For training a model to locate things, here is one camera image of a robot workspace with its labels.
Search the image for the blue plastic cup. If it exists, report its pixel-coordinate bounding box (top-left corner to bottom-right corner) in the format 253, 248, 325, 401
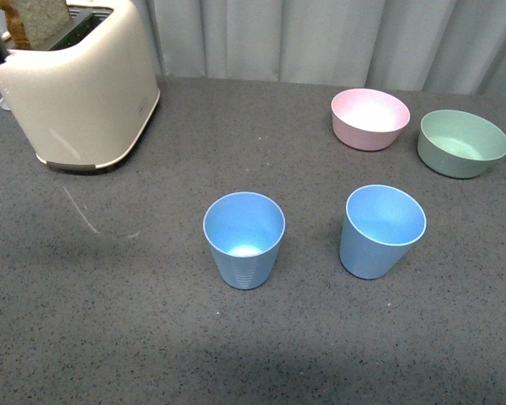
339, 185, 427, 280
203, 192, 286, 290

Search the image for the grey curtain backdrop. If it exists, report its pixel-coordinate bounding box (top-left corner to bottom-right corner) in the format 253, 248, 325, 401
0, 0, 506, 99

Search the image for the green plastic bowl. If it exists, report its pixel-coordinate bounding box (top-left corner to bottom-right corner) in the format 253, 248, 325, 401
417, 110, 506, 179

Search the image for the pink plastic bowl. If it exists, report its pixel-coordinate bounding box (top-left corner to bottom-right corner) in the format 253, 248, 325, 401
331, 89, 411, 152

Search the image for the cream white toaster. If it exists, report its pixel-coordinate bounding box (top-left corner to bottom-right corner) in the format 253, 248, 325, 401
0, 1, 160, 170

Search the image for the toast bread slice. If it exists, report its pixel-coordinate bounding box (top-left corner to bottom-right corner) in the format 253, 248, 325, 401
0, 0, 72, 51

